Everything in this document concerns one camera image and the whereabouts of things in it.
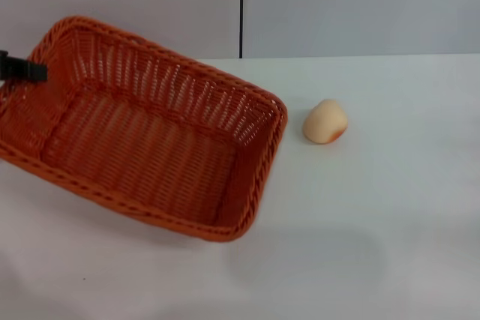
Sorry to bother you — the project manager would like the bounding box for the orange woven plastic basket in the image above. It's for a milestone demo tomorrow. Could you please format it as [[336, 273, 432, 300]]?
[[0, 15, 289, 244]]

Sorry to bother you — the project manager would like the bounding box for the pale toy peach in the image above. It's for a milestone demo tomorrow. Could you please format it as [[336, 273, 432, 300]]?
[[301, 98, 349, 145]]

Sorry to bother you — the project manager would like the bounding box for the dark vertical wall strip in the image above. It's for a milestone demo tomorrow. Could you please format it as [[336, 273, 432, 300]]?
[[237, 0, 246, 60]]

